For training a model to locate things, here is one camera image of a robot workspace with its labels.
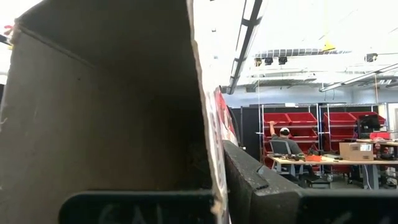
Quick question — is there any red plastic storage bin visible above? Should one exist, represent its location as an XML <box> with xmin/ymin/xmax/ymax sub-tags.
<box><xmin>290</xmin><ymin>128</ymin><xmax>318</xmax><ymax>141</ymax></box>
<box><xmin>263</xmin><ymin>112</ymin><xmax>292</xmax><ymax>127</ymax></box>
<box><xmin>286</xmin><ymin>112</ymin><xmax>318</xmax><ymax>126</ymax></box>
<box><xmin>323</xmin><ymin>112</ymin><xmax>358</xmax><ymax>127</ymax></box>
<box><xmin>323</xmin><ymin>127</ymin><xmax>357</xmax><ymax>141</ymax></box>

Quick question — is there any person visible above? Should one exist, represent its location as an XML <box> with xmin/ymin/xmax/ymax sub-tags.
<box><xmin>268</xmin><ymin>120</ymin><xmax>305</xmax><ymax>156</ymax></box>

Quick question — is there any grey office chair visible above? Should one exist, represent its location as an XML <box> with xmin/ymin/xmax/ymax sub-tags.
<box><xmin>269</xmin><ymin>139</ymin><xmax>301</xmax><ymax>177</ymax></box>

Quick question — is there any brown cardboard box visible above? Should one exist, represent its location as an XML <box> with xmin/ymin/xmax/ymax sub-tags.
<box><xmin>339</xmin><ymin>142</ymin><xmax>374</xmax><ymax>162</ymax></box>

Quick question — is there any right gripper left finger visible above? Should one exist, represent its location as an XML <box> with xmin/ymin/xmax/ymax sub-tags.
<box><xmin>58</xmin><ymin>190</ymin><xmax>216</xmax><ymax>224</ymax></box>

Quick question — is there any black partition panel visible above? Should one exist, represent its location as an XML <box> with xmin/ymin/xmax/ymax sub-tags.
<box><xmin>239</xmin><ymin>105</ymin><xmax>261</xmax><ymax>161</ymax></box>

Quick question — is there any wooden top work desk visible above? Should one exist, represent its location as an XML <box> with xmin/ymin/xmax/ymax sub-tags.
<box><xmin>267</xmin><ymin>154</ymin><xmax>398</xmax><ymax>190</ymax></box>

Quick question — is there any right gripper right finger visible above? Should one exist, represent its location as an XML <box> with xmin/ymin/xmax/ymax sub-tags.
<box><xmin>223</xmin><ymin>139</ymin><xmax>398</xmax><ymax>224</ymax></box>

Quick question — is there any metal wire shelving rack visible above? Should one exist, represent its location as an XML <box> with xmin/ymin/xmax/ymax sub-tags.
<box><xmin>320</xmin><ymin>103</ymin><xmax>389</xmax><ymax>175</ymax></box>
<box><xmin>259</xmin><ymin>104</ymin><xmax>321</xmax><ymax>175</ymax></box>

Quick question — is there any Life cinnamon cereal box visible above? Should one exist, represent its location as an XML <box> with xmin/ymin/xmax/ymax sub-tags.
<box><xmin>0</xmin><ymin>0</ymin><xmax>239</xmax><ymax>224</ymax></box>

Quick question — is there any black computer monitor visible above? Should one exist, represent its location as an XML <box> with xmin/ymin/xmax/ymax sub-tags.
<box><xmin>357</xmin><ymin>115</ymin><xmax>382</xmax><ymax>140</ymax></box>

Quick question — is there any yellow hanging sign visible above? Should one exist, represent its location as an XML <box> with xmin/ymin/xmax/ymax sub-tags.
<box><xmin>322</xmin><ymin>39</ymin><xmax>336</xmax><ymax>52</ymax></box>

